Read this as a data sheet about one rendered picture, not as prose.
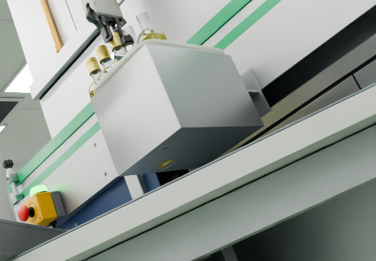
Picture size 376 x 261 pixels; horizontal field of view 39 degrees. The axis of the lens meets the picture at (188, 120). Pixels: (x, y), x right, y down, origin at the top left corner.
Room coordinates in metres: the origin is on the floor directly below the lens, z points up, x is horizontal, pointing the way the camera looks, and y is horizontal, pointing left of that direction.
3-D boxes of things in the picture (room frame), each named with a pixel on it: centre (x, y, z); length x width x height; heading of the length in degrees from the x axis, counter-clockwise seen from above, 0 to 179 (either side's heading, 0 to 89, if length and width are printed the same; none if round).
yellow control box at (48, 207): (1.26, 0.42, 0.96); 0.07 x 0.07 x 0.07; 51
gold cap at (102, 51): (1.28, 0.14, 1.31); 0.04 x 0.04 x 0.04
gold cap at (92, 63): (1.32, 0.19, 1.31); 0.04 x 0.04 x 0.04
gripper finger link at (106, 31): (1.22, 0.12, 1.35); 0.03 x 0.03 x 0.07; 52
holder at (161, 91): (0.91, -0.01, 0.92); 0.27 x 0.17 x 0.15; 141
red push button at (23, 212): (1.22, 0.45, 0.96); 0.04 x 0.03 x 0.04; 51
